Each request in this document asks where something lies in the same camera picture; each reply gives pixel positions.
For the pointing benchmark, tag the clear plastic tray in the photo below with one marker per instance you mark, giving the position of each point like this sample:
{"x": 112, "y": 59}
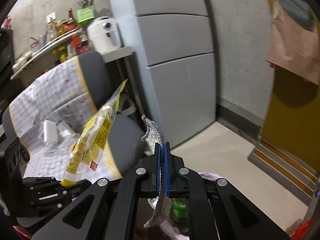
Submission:
{"x": 63, "y": 146}

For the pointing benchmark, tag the brown hanging apron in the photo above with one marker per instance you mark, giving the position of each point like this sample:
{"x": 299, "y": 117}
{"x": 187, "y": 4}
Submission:
{"x": 294, "y": 42}

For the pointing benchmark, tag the grey silver foil wrapper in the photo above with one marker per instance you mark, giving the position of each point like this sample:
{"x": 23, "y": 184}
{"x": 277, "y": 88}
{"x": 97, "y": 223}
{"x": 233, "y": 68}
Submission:
{"x": 162, "y": 203}

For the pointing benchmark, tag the black range hood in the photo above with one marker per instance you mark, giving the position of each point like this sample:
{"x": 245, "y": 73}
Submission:
{"x": 7, "y": 48}

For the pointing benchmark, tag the pink trash bag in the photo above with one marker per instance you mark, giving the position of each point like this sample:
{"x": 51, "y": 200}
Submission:
{"x": 188, "y": 184}

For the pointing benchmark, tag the grey office chair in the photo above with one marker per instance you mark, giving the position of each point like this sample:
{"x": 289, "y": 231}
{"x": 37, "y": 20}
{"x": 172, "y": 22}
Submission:
{"x": 105, "y": 119}

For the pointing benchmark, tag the green plastic bottle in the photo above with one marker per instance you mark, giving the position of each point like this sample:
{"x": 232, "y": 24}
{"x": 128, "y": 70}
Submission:
{"x": 179, "y": 212}

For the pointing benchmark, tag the white rectangular box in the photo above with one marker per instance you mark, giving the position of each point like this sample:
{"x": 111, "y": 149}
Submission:
{"x": 50, "y": 134}

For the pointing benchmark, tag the yellow snack wrapper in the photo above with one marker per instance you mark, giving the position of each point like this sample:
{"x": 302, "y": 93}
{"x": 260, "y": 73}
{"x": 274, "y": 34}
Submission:
{"x": 88, "y": 150}

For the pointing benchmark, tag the curved metal kitchen shelf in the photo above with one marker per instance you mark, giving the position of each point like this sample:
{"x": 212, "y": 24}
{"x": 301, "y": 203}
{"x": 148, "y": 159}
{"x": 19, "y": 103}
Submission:
{"x": 48, "y": 47}

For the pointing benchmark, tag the green plastic basket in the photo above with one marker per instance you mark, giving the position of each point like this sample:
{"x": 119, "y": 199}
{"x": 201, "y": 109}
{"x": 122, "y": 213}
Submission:
{"x": 85, "y": 15}

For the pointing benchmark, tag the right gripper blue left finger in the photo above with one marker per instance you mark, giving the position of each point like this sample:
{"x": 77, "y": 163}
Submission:
{"x": 158, "y": 166}

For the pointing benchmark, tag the white refrigerator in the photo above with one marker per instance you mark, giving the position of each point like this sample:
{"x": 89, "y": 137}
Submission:
{"x": 173, "y": 44}

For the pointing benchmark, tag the dark soy sauce bottle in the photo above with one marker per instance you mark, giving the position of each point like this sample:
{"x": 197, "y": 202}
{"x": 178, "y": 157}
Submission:
{"x": 81, "y": 43}

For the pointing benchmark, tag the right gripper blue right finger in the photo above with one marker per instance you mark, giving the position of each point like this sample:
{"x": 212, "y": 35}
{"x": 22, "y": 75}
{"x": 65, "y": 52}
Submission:
{"x": 166, "y": 169}

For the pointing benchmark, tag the blue checkered dotted cloth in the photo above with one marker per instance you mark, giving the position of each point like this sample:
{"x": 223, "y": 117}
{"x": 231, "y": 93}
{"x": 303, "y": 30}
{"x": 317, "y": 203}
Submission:
{"x": 50, "y": 109}

